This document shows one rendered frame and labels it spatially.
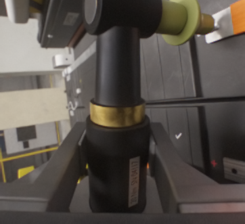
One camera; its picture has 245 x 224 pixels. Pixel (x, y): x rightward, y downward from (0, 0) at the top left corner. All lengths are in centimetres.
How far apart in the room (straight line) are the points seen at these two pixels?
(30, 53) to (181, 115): 435
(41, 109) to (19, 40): 159
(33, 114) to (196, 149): 425
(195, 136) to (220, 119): 3
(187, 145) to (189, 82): 8
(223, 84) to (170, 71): 6
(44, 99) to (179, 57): 425
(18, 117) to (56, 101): 87
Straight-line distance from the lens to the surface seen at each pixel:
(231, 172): 22
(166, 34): 17
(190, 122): 22
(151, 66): 26
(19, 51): 449
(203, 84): 21
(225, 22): 20
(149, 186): 18
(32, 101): 439
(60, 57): 98
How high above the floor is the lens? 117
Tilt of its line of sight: 29 degrees down
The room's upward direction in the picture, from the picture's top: 98 degrees counter-clockwise
